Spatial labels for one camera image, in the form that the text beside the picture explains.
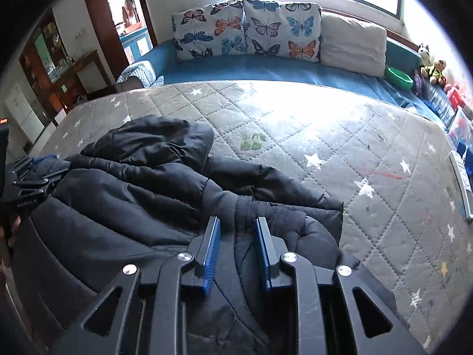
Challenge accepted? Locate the black puffer jacket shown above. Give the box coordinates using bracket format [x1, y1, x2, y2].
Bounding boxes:
[7, 114, 398, 355]

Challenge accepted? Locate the beige pillow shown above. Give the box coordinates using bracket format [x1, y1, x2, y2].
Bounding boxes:
[320, 10, 387, 78]

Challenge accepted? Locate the clear plastic bag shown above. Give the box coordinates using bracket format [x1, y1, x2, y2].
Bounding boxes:
[449, 107, 473, 146]

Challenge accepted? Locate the person's left hand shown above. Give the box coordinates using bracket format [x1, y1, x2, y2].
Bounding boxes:
[0, 215, 22, 249]

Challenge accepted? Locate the teal headboard cushion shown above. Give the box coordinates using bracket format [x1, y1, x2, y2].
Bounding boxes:
[385, 39, 422, 79]

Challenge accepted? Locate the grey star quilted mattress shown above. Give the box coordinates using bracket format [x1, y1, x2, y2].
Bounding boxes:
[37, 79, 473, 352]

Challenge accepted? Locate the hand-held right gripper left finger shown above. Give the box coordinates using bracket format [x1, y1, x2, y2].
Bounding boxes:
[48, 216, 222, 355]

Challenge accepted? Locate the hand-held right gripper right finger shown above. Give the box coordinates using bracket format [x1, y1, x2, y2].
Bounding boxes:
[256, 217, 425, 355]

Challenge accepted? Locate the dark blue box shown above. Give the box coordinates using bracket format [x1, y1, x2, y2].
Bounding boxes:
[423, 81, 458, 129]

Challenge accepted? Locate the long white box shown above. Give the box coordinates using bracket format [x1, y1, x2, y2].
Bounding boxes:
[449, 150, 473, 220]

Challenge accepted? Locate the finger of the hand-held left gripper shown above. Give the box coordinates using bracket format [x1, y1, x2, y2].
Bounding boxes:
[11, 166, 72, 197]
[8, 154, 59, 182]

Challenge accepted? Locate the butterfly print pillow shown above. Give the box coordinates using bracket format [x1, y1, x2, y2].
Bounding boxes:
[172, 1, 246, 62]
[243, 0, 322, 63]

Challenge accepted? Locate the wooden desk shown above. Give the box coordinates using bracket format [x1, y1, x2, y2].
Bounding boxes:
[67, 50, 116, 101]

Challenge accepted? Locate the brown door frame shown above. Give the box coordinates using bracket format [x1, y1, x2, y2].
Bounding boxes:
[81, 0, 158, 79]

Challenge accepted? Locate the green plastic basin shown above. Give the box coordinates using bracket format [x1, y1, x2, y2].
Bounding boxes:
[384, 67, 414, 90]

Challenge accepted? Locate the wooden display cabinet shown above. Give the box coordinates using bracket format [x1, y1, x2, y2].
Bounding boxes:
[19, 9, 74, 119]

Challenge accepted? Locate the blue cupboard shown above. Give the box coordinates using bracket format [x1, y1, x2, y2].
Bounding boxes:
[120, 26, 153, 64]

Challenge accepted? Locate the blue white knit blanket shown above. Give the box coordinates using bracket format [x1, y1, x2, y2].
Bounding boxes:
[116, 61, 166, 90]

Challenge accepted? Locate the red box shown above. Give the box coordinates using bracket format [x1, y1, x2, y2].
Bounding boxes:
[447, 87, 465, 110]

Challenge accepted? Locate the white refrigerator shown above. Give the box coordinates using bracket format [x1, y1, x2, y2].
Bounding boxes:
[4, 84, 47, 145]

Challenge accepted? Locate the brown bear plush toy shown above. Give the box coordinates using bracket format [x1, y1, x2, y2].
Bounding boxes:
[421, 59, 448, 86]

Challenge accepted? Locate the panda plush toy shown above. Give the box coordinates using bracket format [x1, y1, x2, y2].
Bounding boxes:
[418, 43, 434, 68]

